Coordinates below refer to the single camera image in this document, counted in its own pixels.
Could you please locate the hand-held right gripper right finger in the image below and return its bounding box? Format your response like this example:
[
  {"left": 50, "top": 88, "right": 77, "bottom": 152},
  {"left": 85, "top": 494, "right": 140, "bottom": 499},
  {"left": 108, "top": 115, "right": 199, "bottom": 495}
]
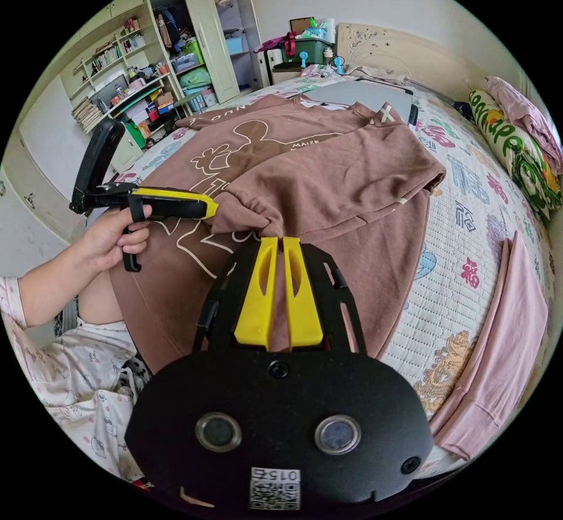
[{"left": 282, "top": 236, "right": 324, "bottom": 350}]

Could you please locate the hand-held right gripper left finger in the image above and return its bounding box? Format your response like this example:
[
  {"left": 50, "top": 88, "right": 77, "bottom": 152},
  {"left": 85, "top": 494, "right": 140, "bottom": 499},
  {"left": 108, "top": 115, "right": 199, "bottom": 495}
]
[{"left": 233, "top": 237, "right": 279, "bottom": 352}]

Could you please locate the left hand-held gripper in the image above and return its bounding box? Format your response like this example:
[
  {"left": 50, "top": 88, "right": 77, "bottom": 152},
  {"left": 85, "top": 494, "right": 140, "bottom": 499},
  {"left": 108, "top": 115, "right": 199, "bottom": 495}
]
[{"left": 69, "top": 181, "right": 220, "bottom": 273}]

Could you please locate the gray pink long sleeve shirt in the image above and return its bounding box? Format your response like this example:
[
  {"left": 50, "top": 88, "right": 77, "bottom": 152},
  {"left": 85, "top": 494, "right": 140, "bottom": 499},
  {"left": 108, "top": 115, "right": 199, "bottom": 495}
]
[{"left": 107, "top": 93, "right": 448, "bottom": 376}]

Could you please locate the person's left forearm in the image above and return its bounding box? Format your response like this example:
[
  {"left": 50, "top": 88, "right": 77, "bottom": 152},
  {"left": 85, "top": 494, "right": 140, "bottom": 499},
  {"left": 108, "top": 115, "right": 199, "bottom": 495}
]
[{"left": 16, "top": 241, "right": 103, "bottom": 328}]

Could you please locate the person's left hand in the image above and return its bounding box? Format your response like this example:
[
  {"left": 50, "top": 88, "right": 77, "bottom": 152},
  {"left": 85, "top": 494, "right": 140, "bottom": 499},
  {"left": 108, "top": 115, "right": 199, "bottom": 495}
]
[{"left": 80, "top": 204, "right": 154, "bottom": 275}]

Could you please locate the bookshelf with desk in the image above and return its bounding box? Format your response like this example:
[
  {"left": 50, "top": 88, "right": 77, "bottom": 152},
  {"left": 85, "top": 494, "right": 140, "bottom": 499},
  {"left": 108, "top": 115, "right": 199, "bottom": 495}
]
[{"left": 59, "top": 17, "right": 181, "bottom": 153}]

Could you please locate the pale green wardrobe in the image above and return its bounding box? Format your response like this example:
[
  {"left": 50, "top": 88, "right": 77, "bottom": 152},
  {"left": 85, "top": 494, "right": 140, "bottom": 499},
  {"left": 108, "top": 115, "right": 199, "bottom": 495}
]
[{"left": 144, "top": 0, "right": 266, "bottom": 112}]

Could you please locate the bed with printed quilt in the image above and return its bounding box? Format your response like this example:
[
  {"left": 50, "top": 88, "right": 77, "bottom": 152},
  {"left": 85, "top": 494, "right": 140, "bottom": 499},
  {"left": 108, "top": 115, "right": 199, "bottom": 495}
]
[{"left": 105, "top": 22, "right": 560, "bottom": 481}]

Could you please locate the person's body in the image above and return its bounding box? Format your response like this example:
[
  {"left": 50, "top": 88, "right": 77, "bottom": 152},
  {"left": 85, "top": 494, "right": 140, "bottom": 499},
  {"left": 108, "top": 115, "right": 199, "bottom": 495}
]
[{"left": 0, "top": 269, "right": 152, "bottom": 488}]

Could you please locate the green storage box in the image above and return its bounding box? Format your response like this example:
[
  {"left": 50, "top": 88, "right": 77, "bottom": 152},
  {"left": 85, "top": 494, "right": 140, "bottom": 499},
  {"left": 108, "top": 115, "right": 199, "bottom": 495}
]
[{"left": 254, "top": 17, "right": 349, "bottom": 77}]

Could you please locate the folded pink garment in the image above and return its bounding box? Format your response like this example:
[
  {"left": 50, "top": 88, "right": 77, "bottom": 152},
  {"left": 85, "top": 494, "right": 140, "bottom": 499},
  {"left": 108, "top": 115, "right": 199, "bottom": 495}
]
[{"left": 430, "top": 230, "right": 550, "bottom": 462}]

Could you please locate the green printed pillow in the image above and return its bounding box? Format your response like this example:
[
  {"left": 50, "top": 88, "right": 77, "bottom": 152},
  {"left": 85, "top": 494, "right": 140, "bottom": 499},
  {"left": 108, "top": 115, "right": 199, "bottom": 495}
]
[{"left": 467, "top": 88, "right": 563, "bottom": 222}]

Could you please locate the crumpled pink garment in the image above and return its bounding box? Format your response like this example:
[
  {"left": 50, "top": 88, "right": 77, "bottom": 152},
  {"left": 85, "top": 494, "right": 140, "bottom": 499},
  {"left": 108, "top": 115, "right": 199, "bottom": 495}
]
[{"left": 485, "top": 76, "right": 563, "bottom": 165}]

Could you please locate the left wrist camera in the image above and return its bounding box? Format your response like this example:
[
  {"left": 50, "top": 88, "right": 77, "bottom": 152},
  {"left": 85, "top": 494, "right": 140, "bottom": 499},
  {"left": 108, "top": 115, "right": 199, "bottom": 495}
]
[{"left": 70, "top": 118, "right": 127, "bottom": 214}]

